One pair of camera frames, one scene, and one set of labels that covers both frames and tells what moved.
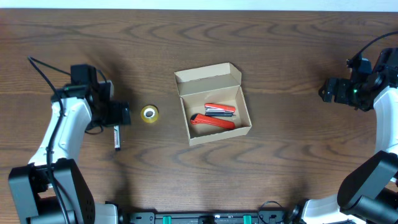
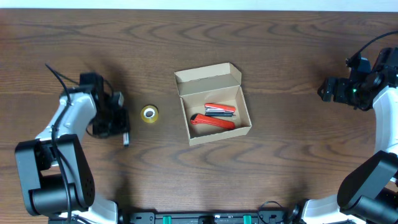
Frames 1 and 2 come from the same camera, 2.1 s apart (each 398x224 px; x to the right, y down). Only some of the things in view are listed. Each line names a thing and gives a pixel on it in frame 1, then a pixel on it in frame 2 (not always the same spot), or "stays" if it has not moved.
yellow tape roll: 149,113 stays
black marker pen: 117,137 → 125,136
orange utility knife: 206,120 stays
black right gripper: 329,90 stays
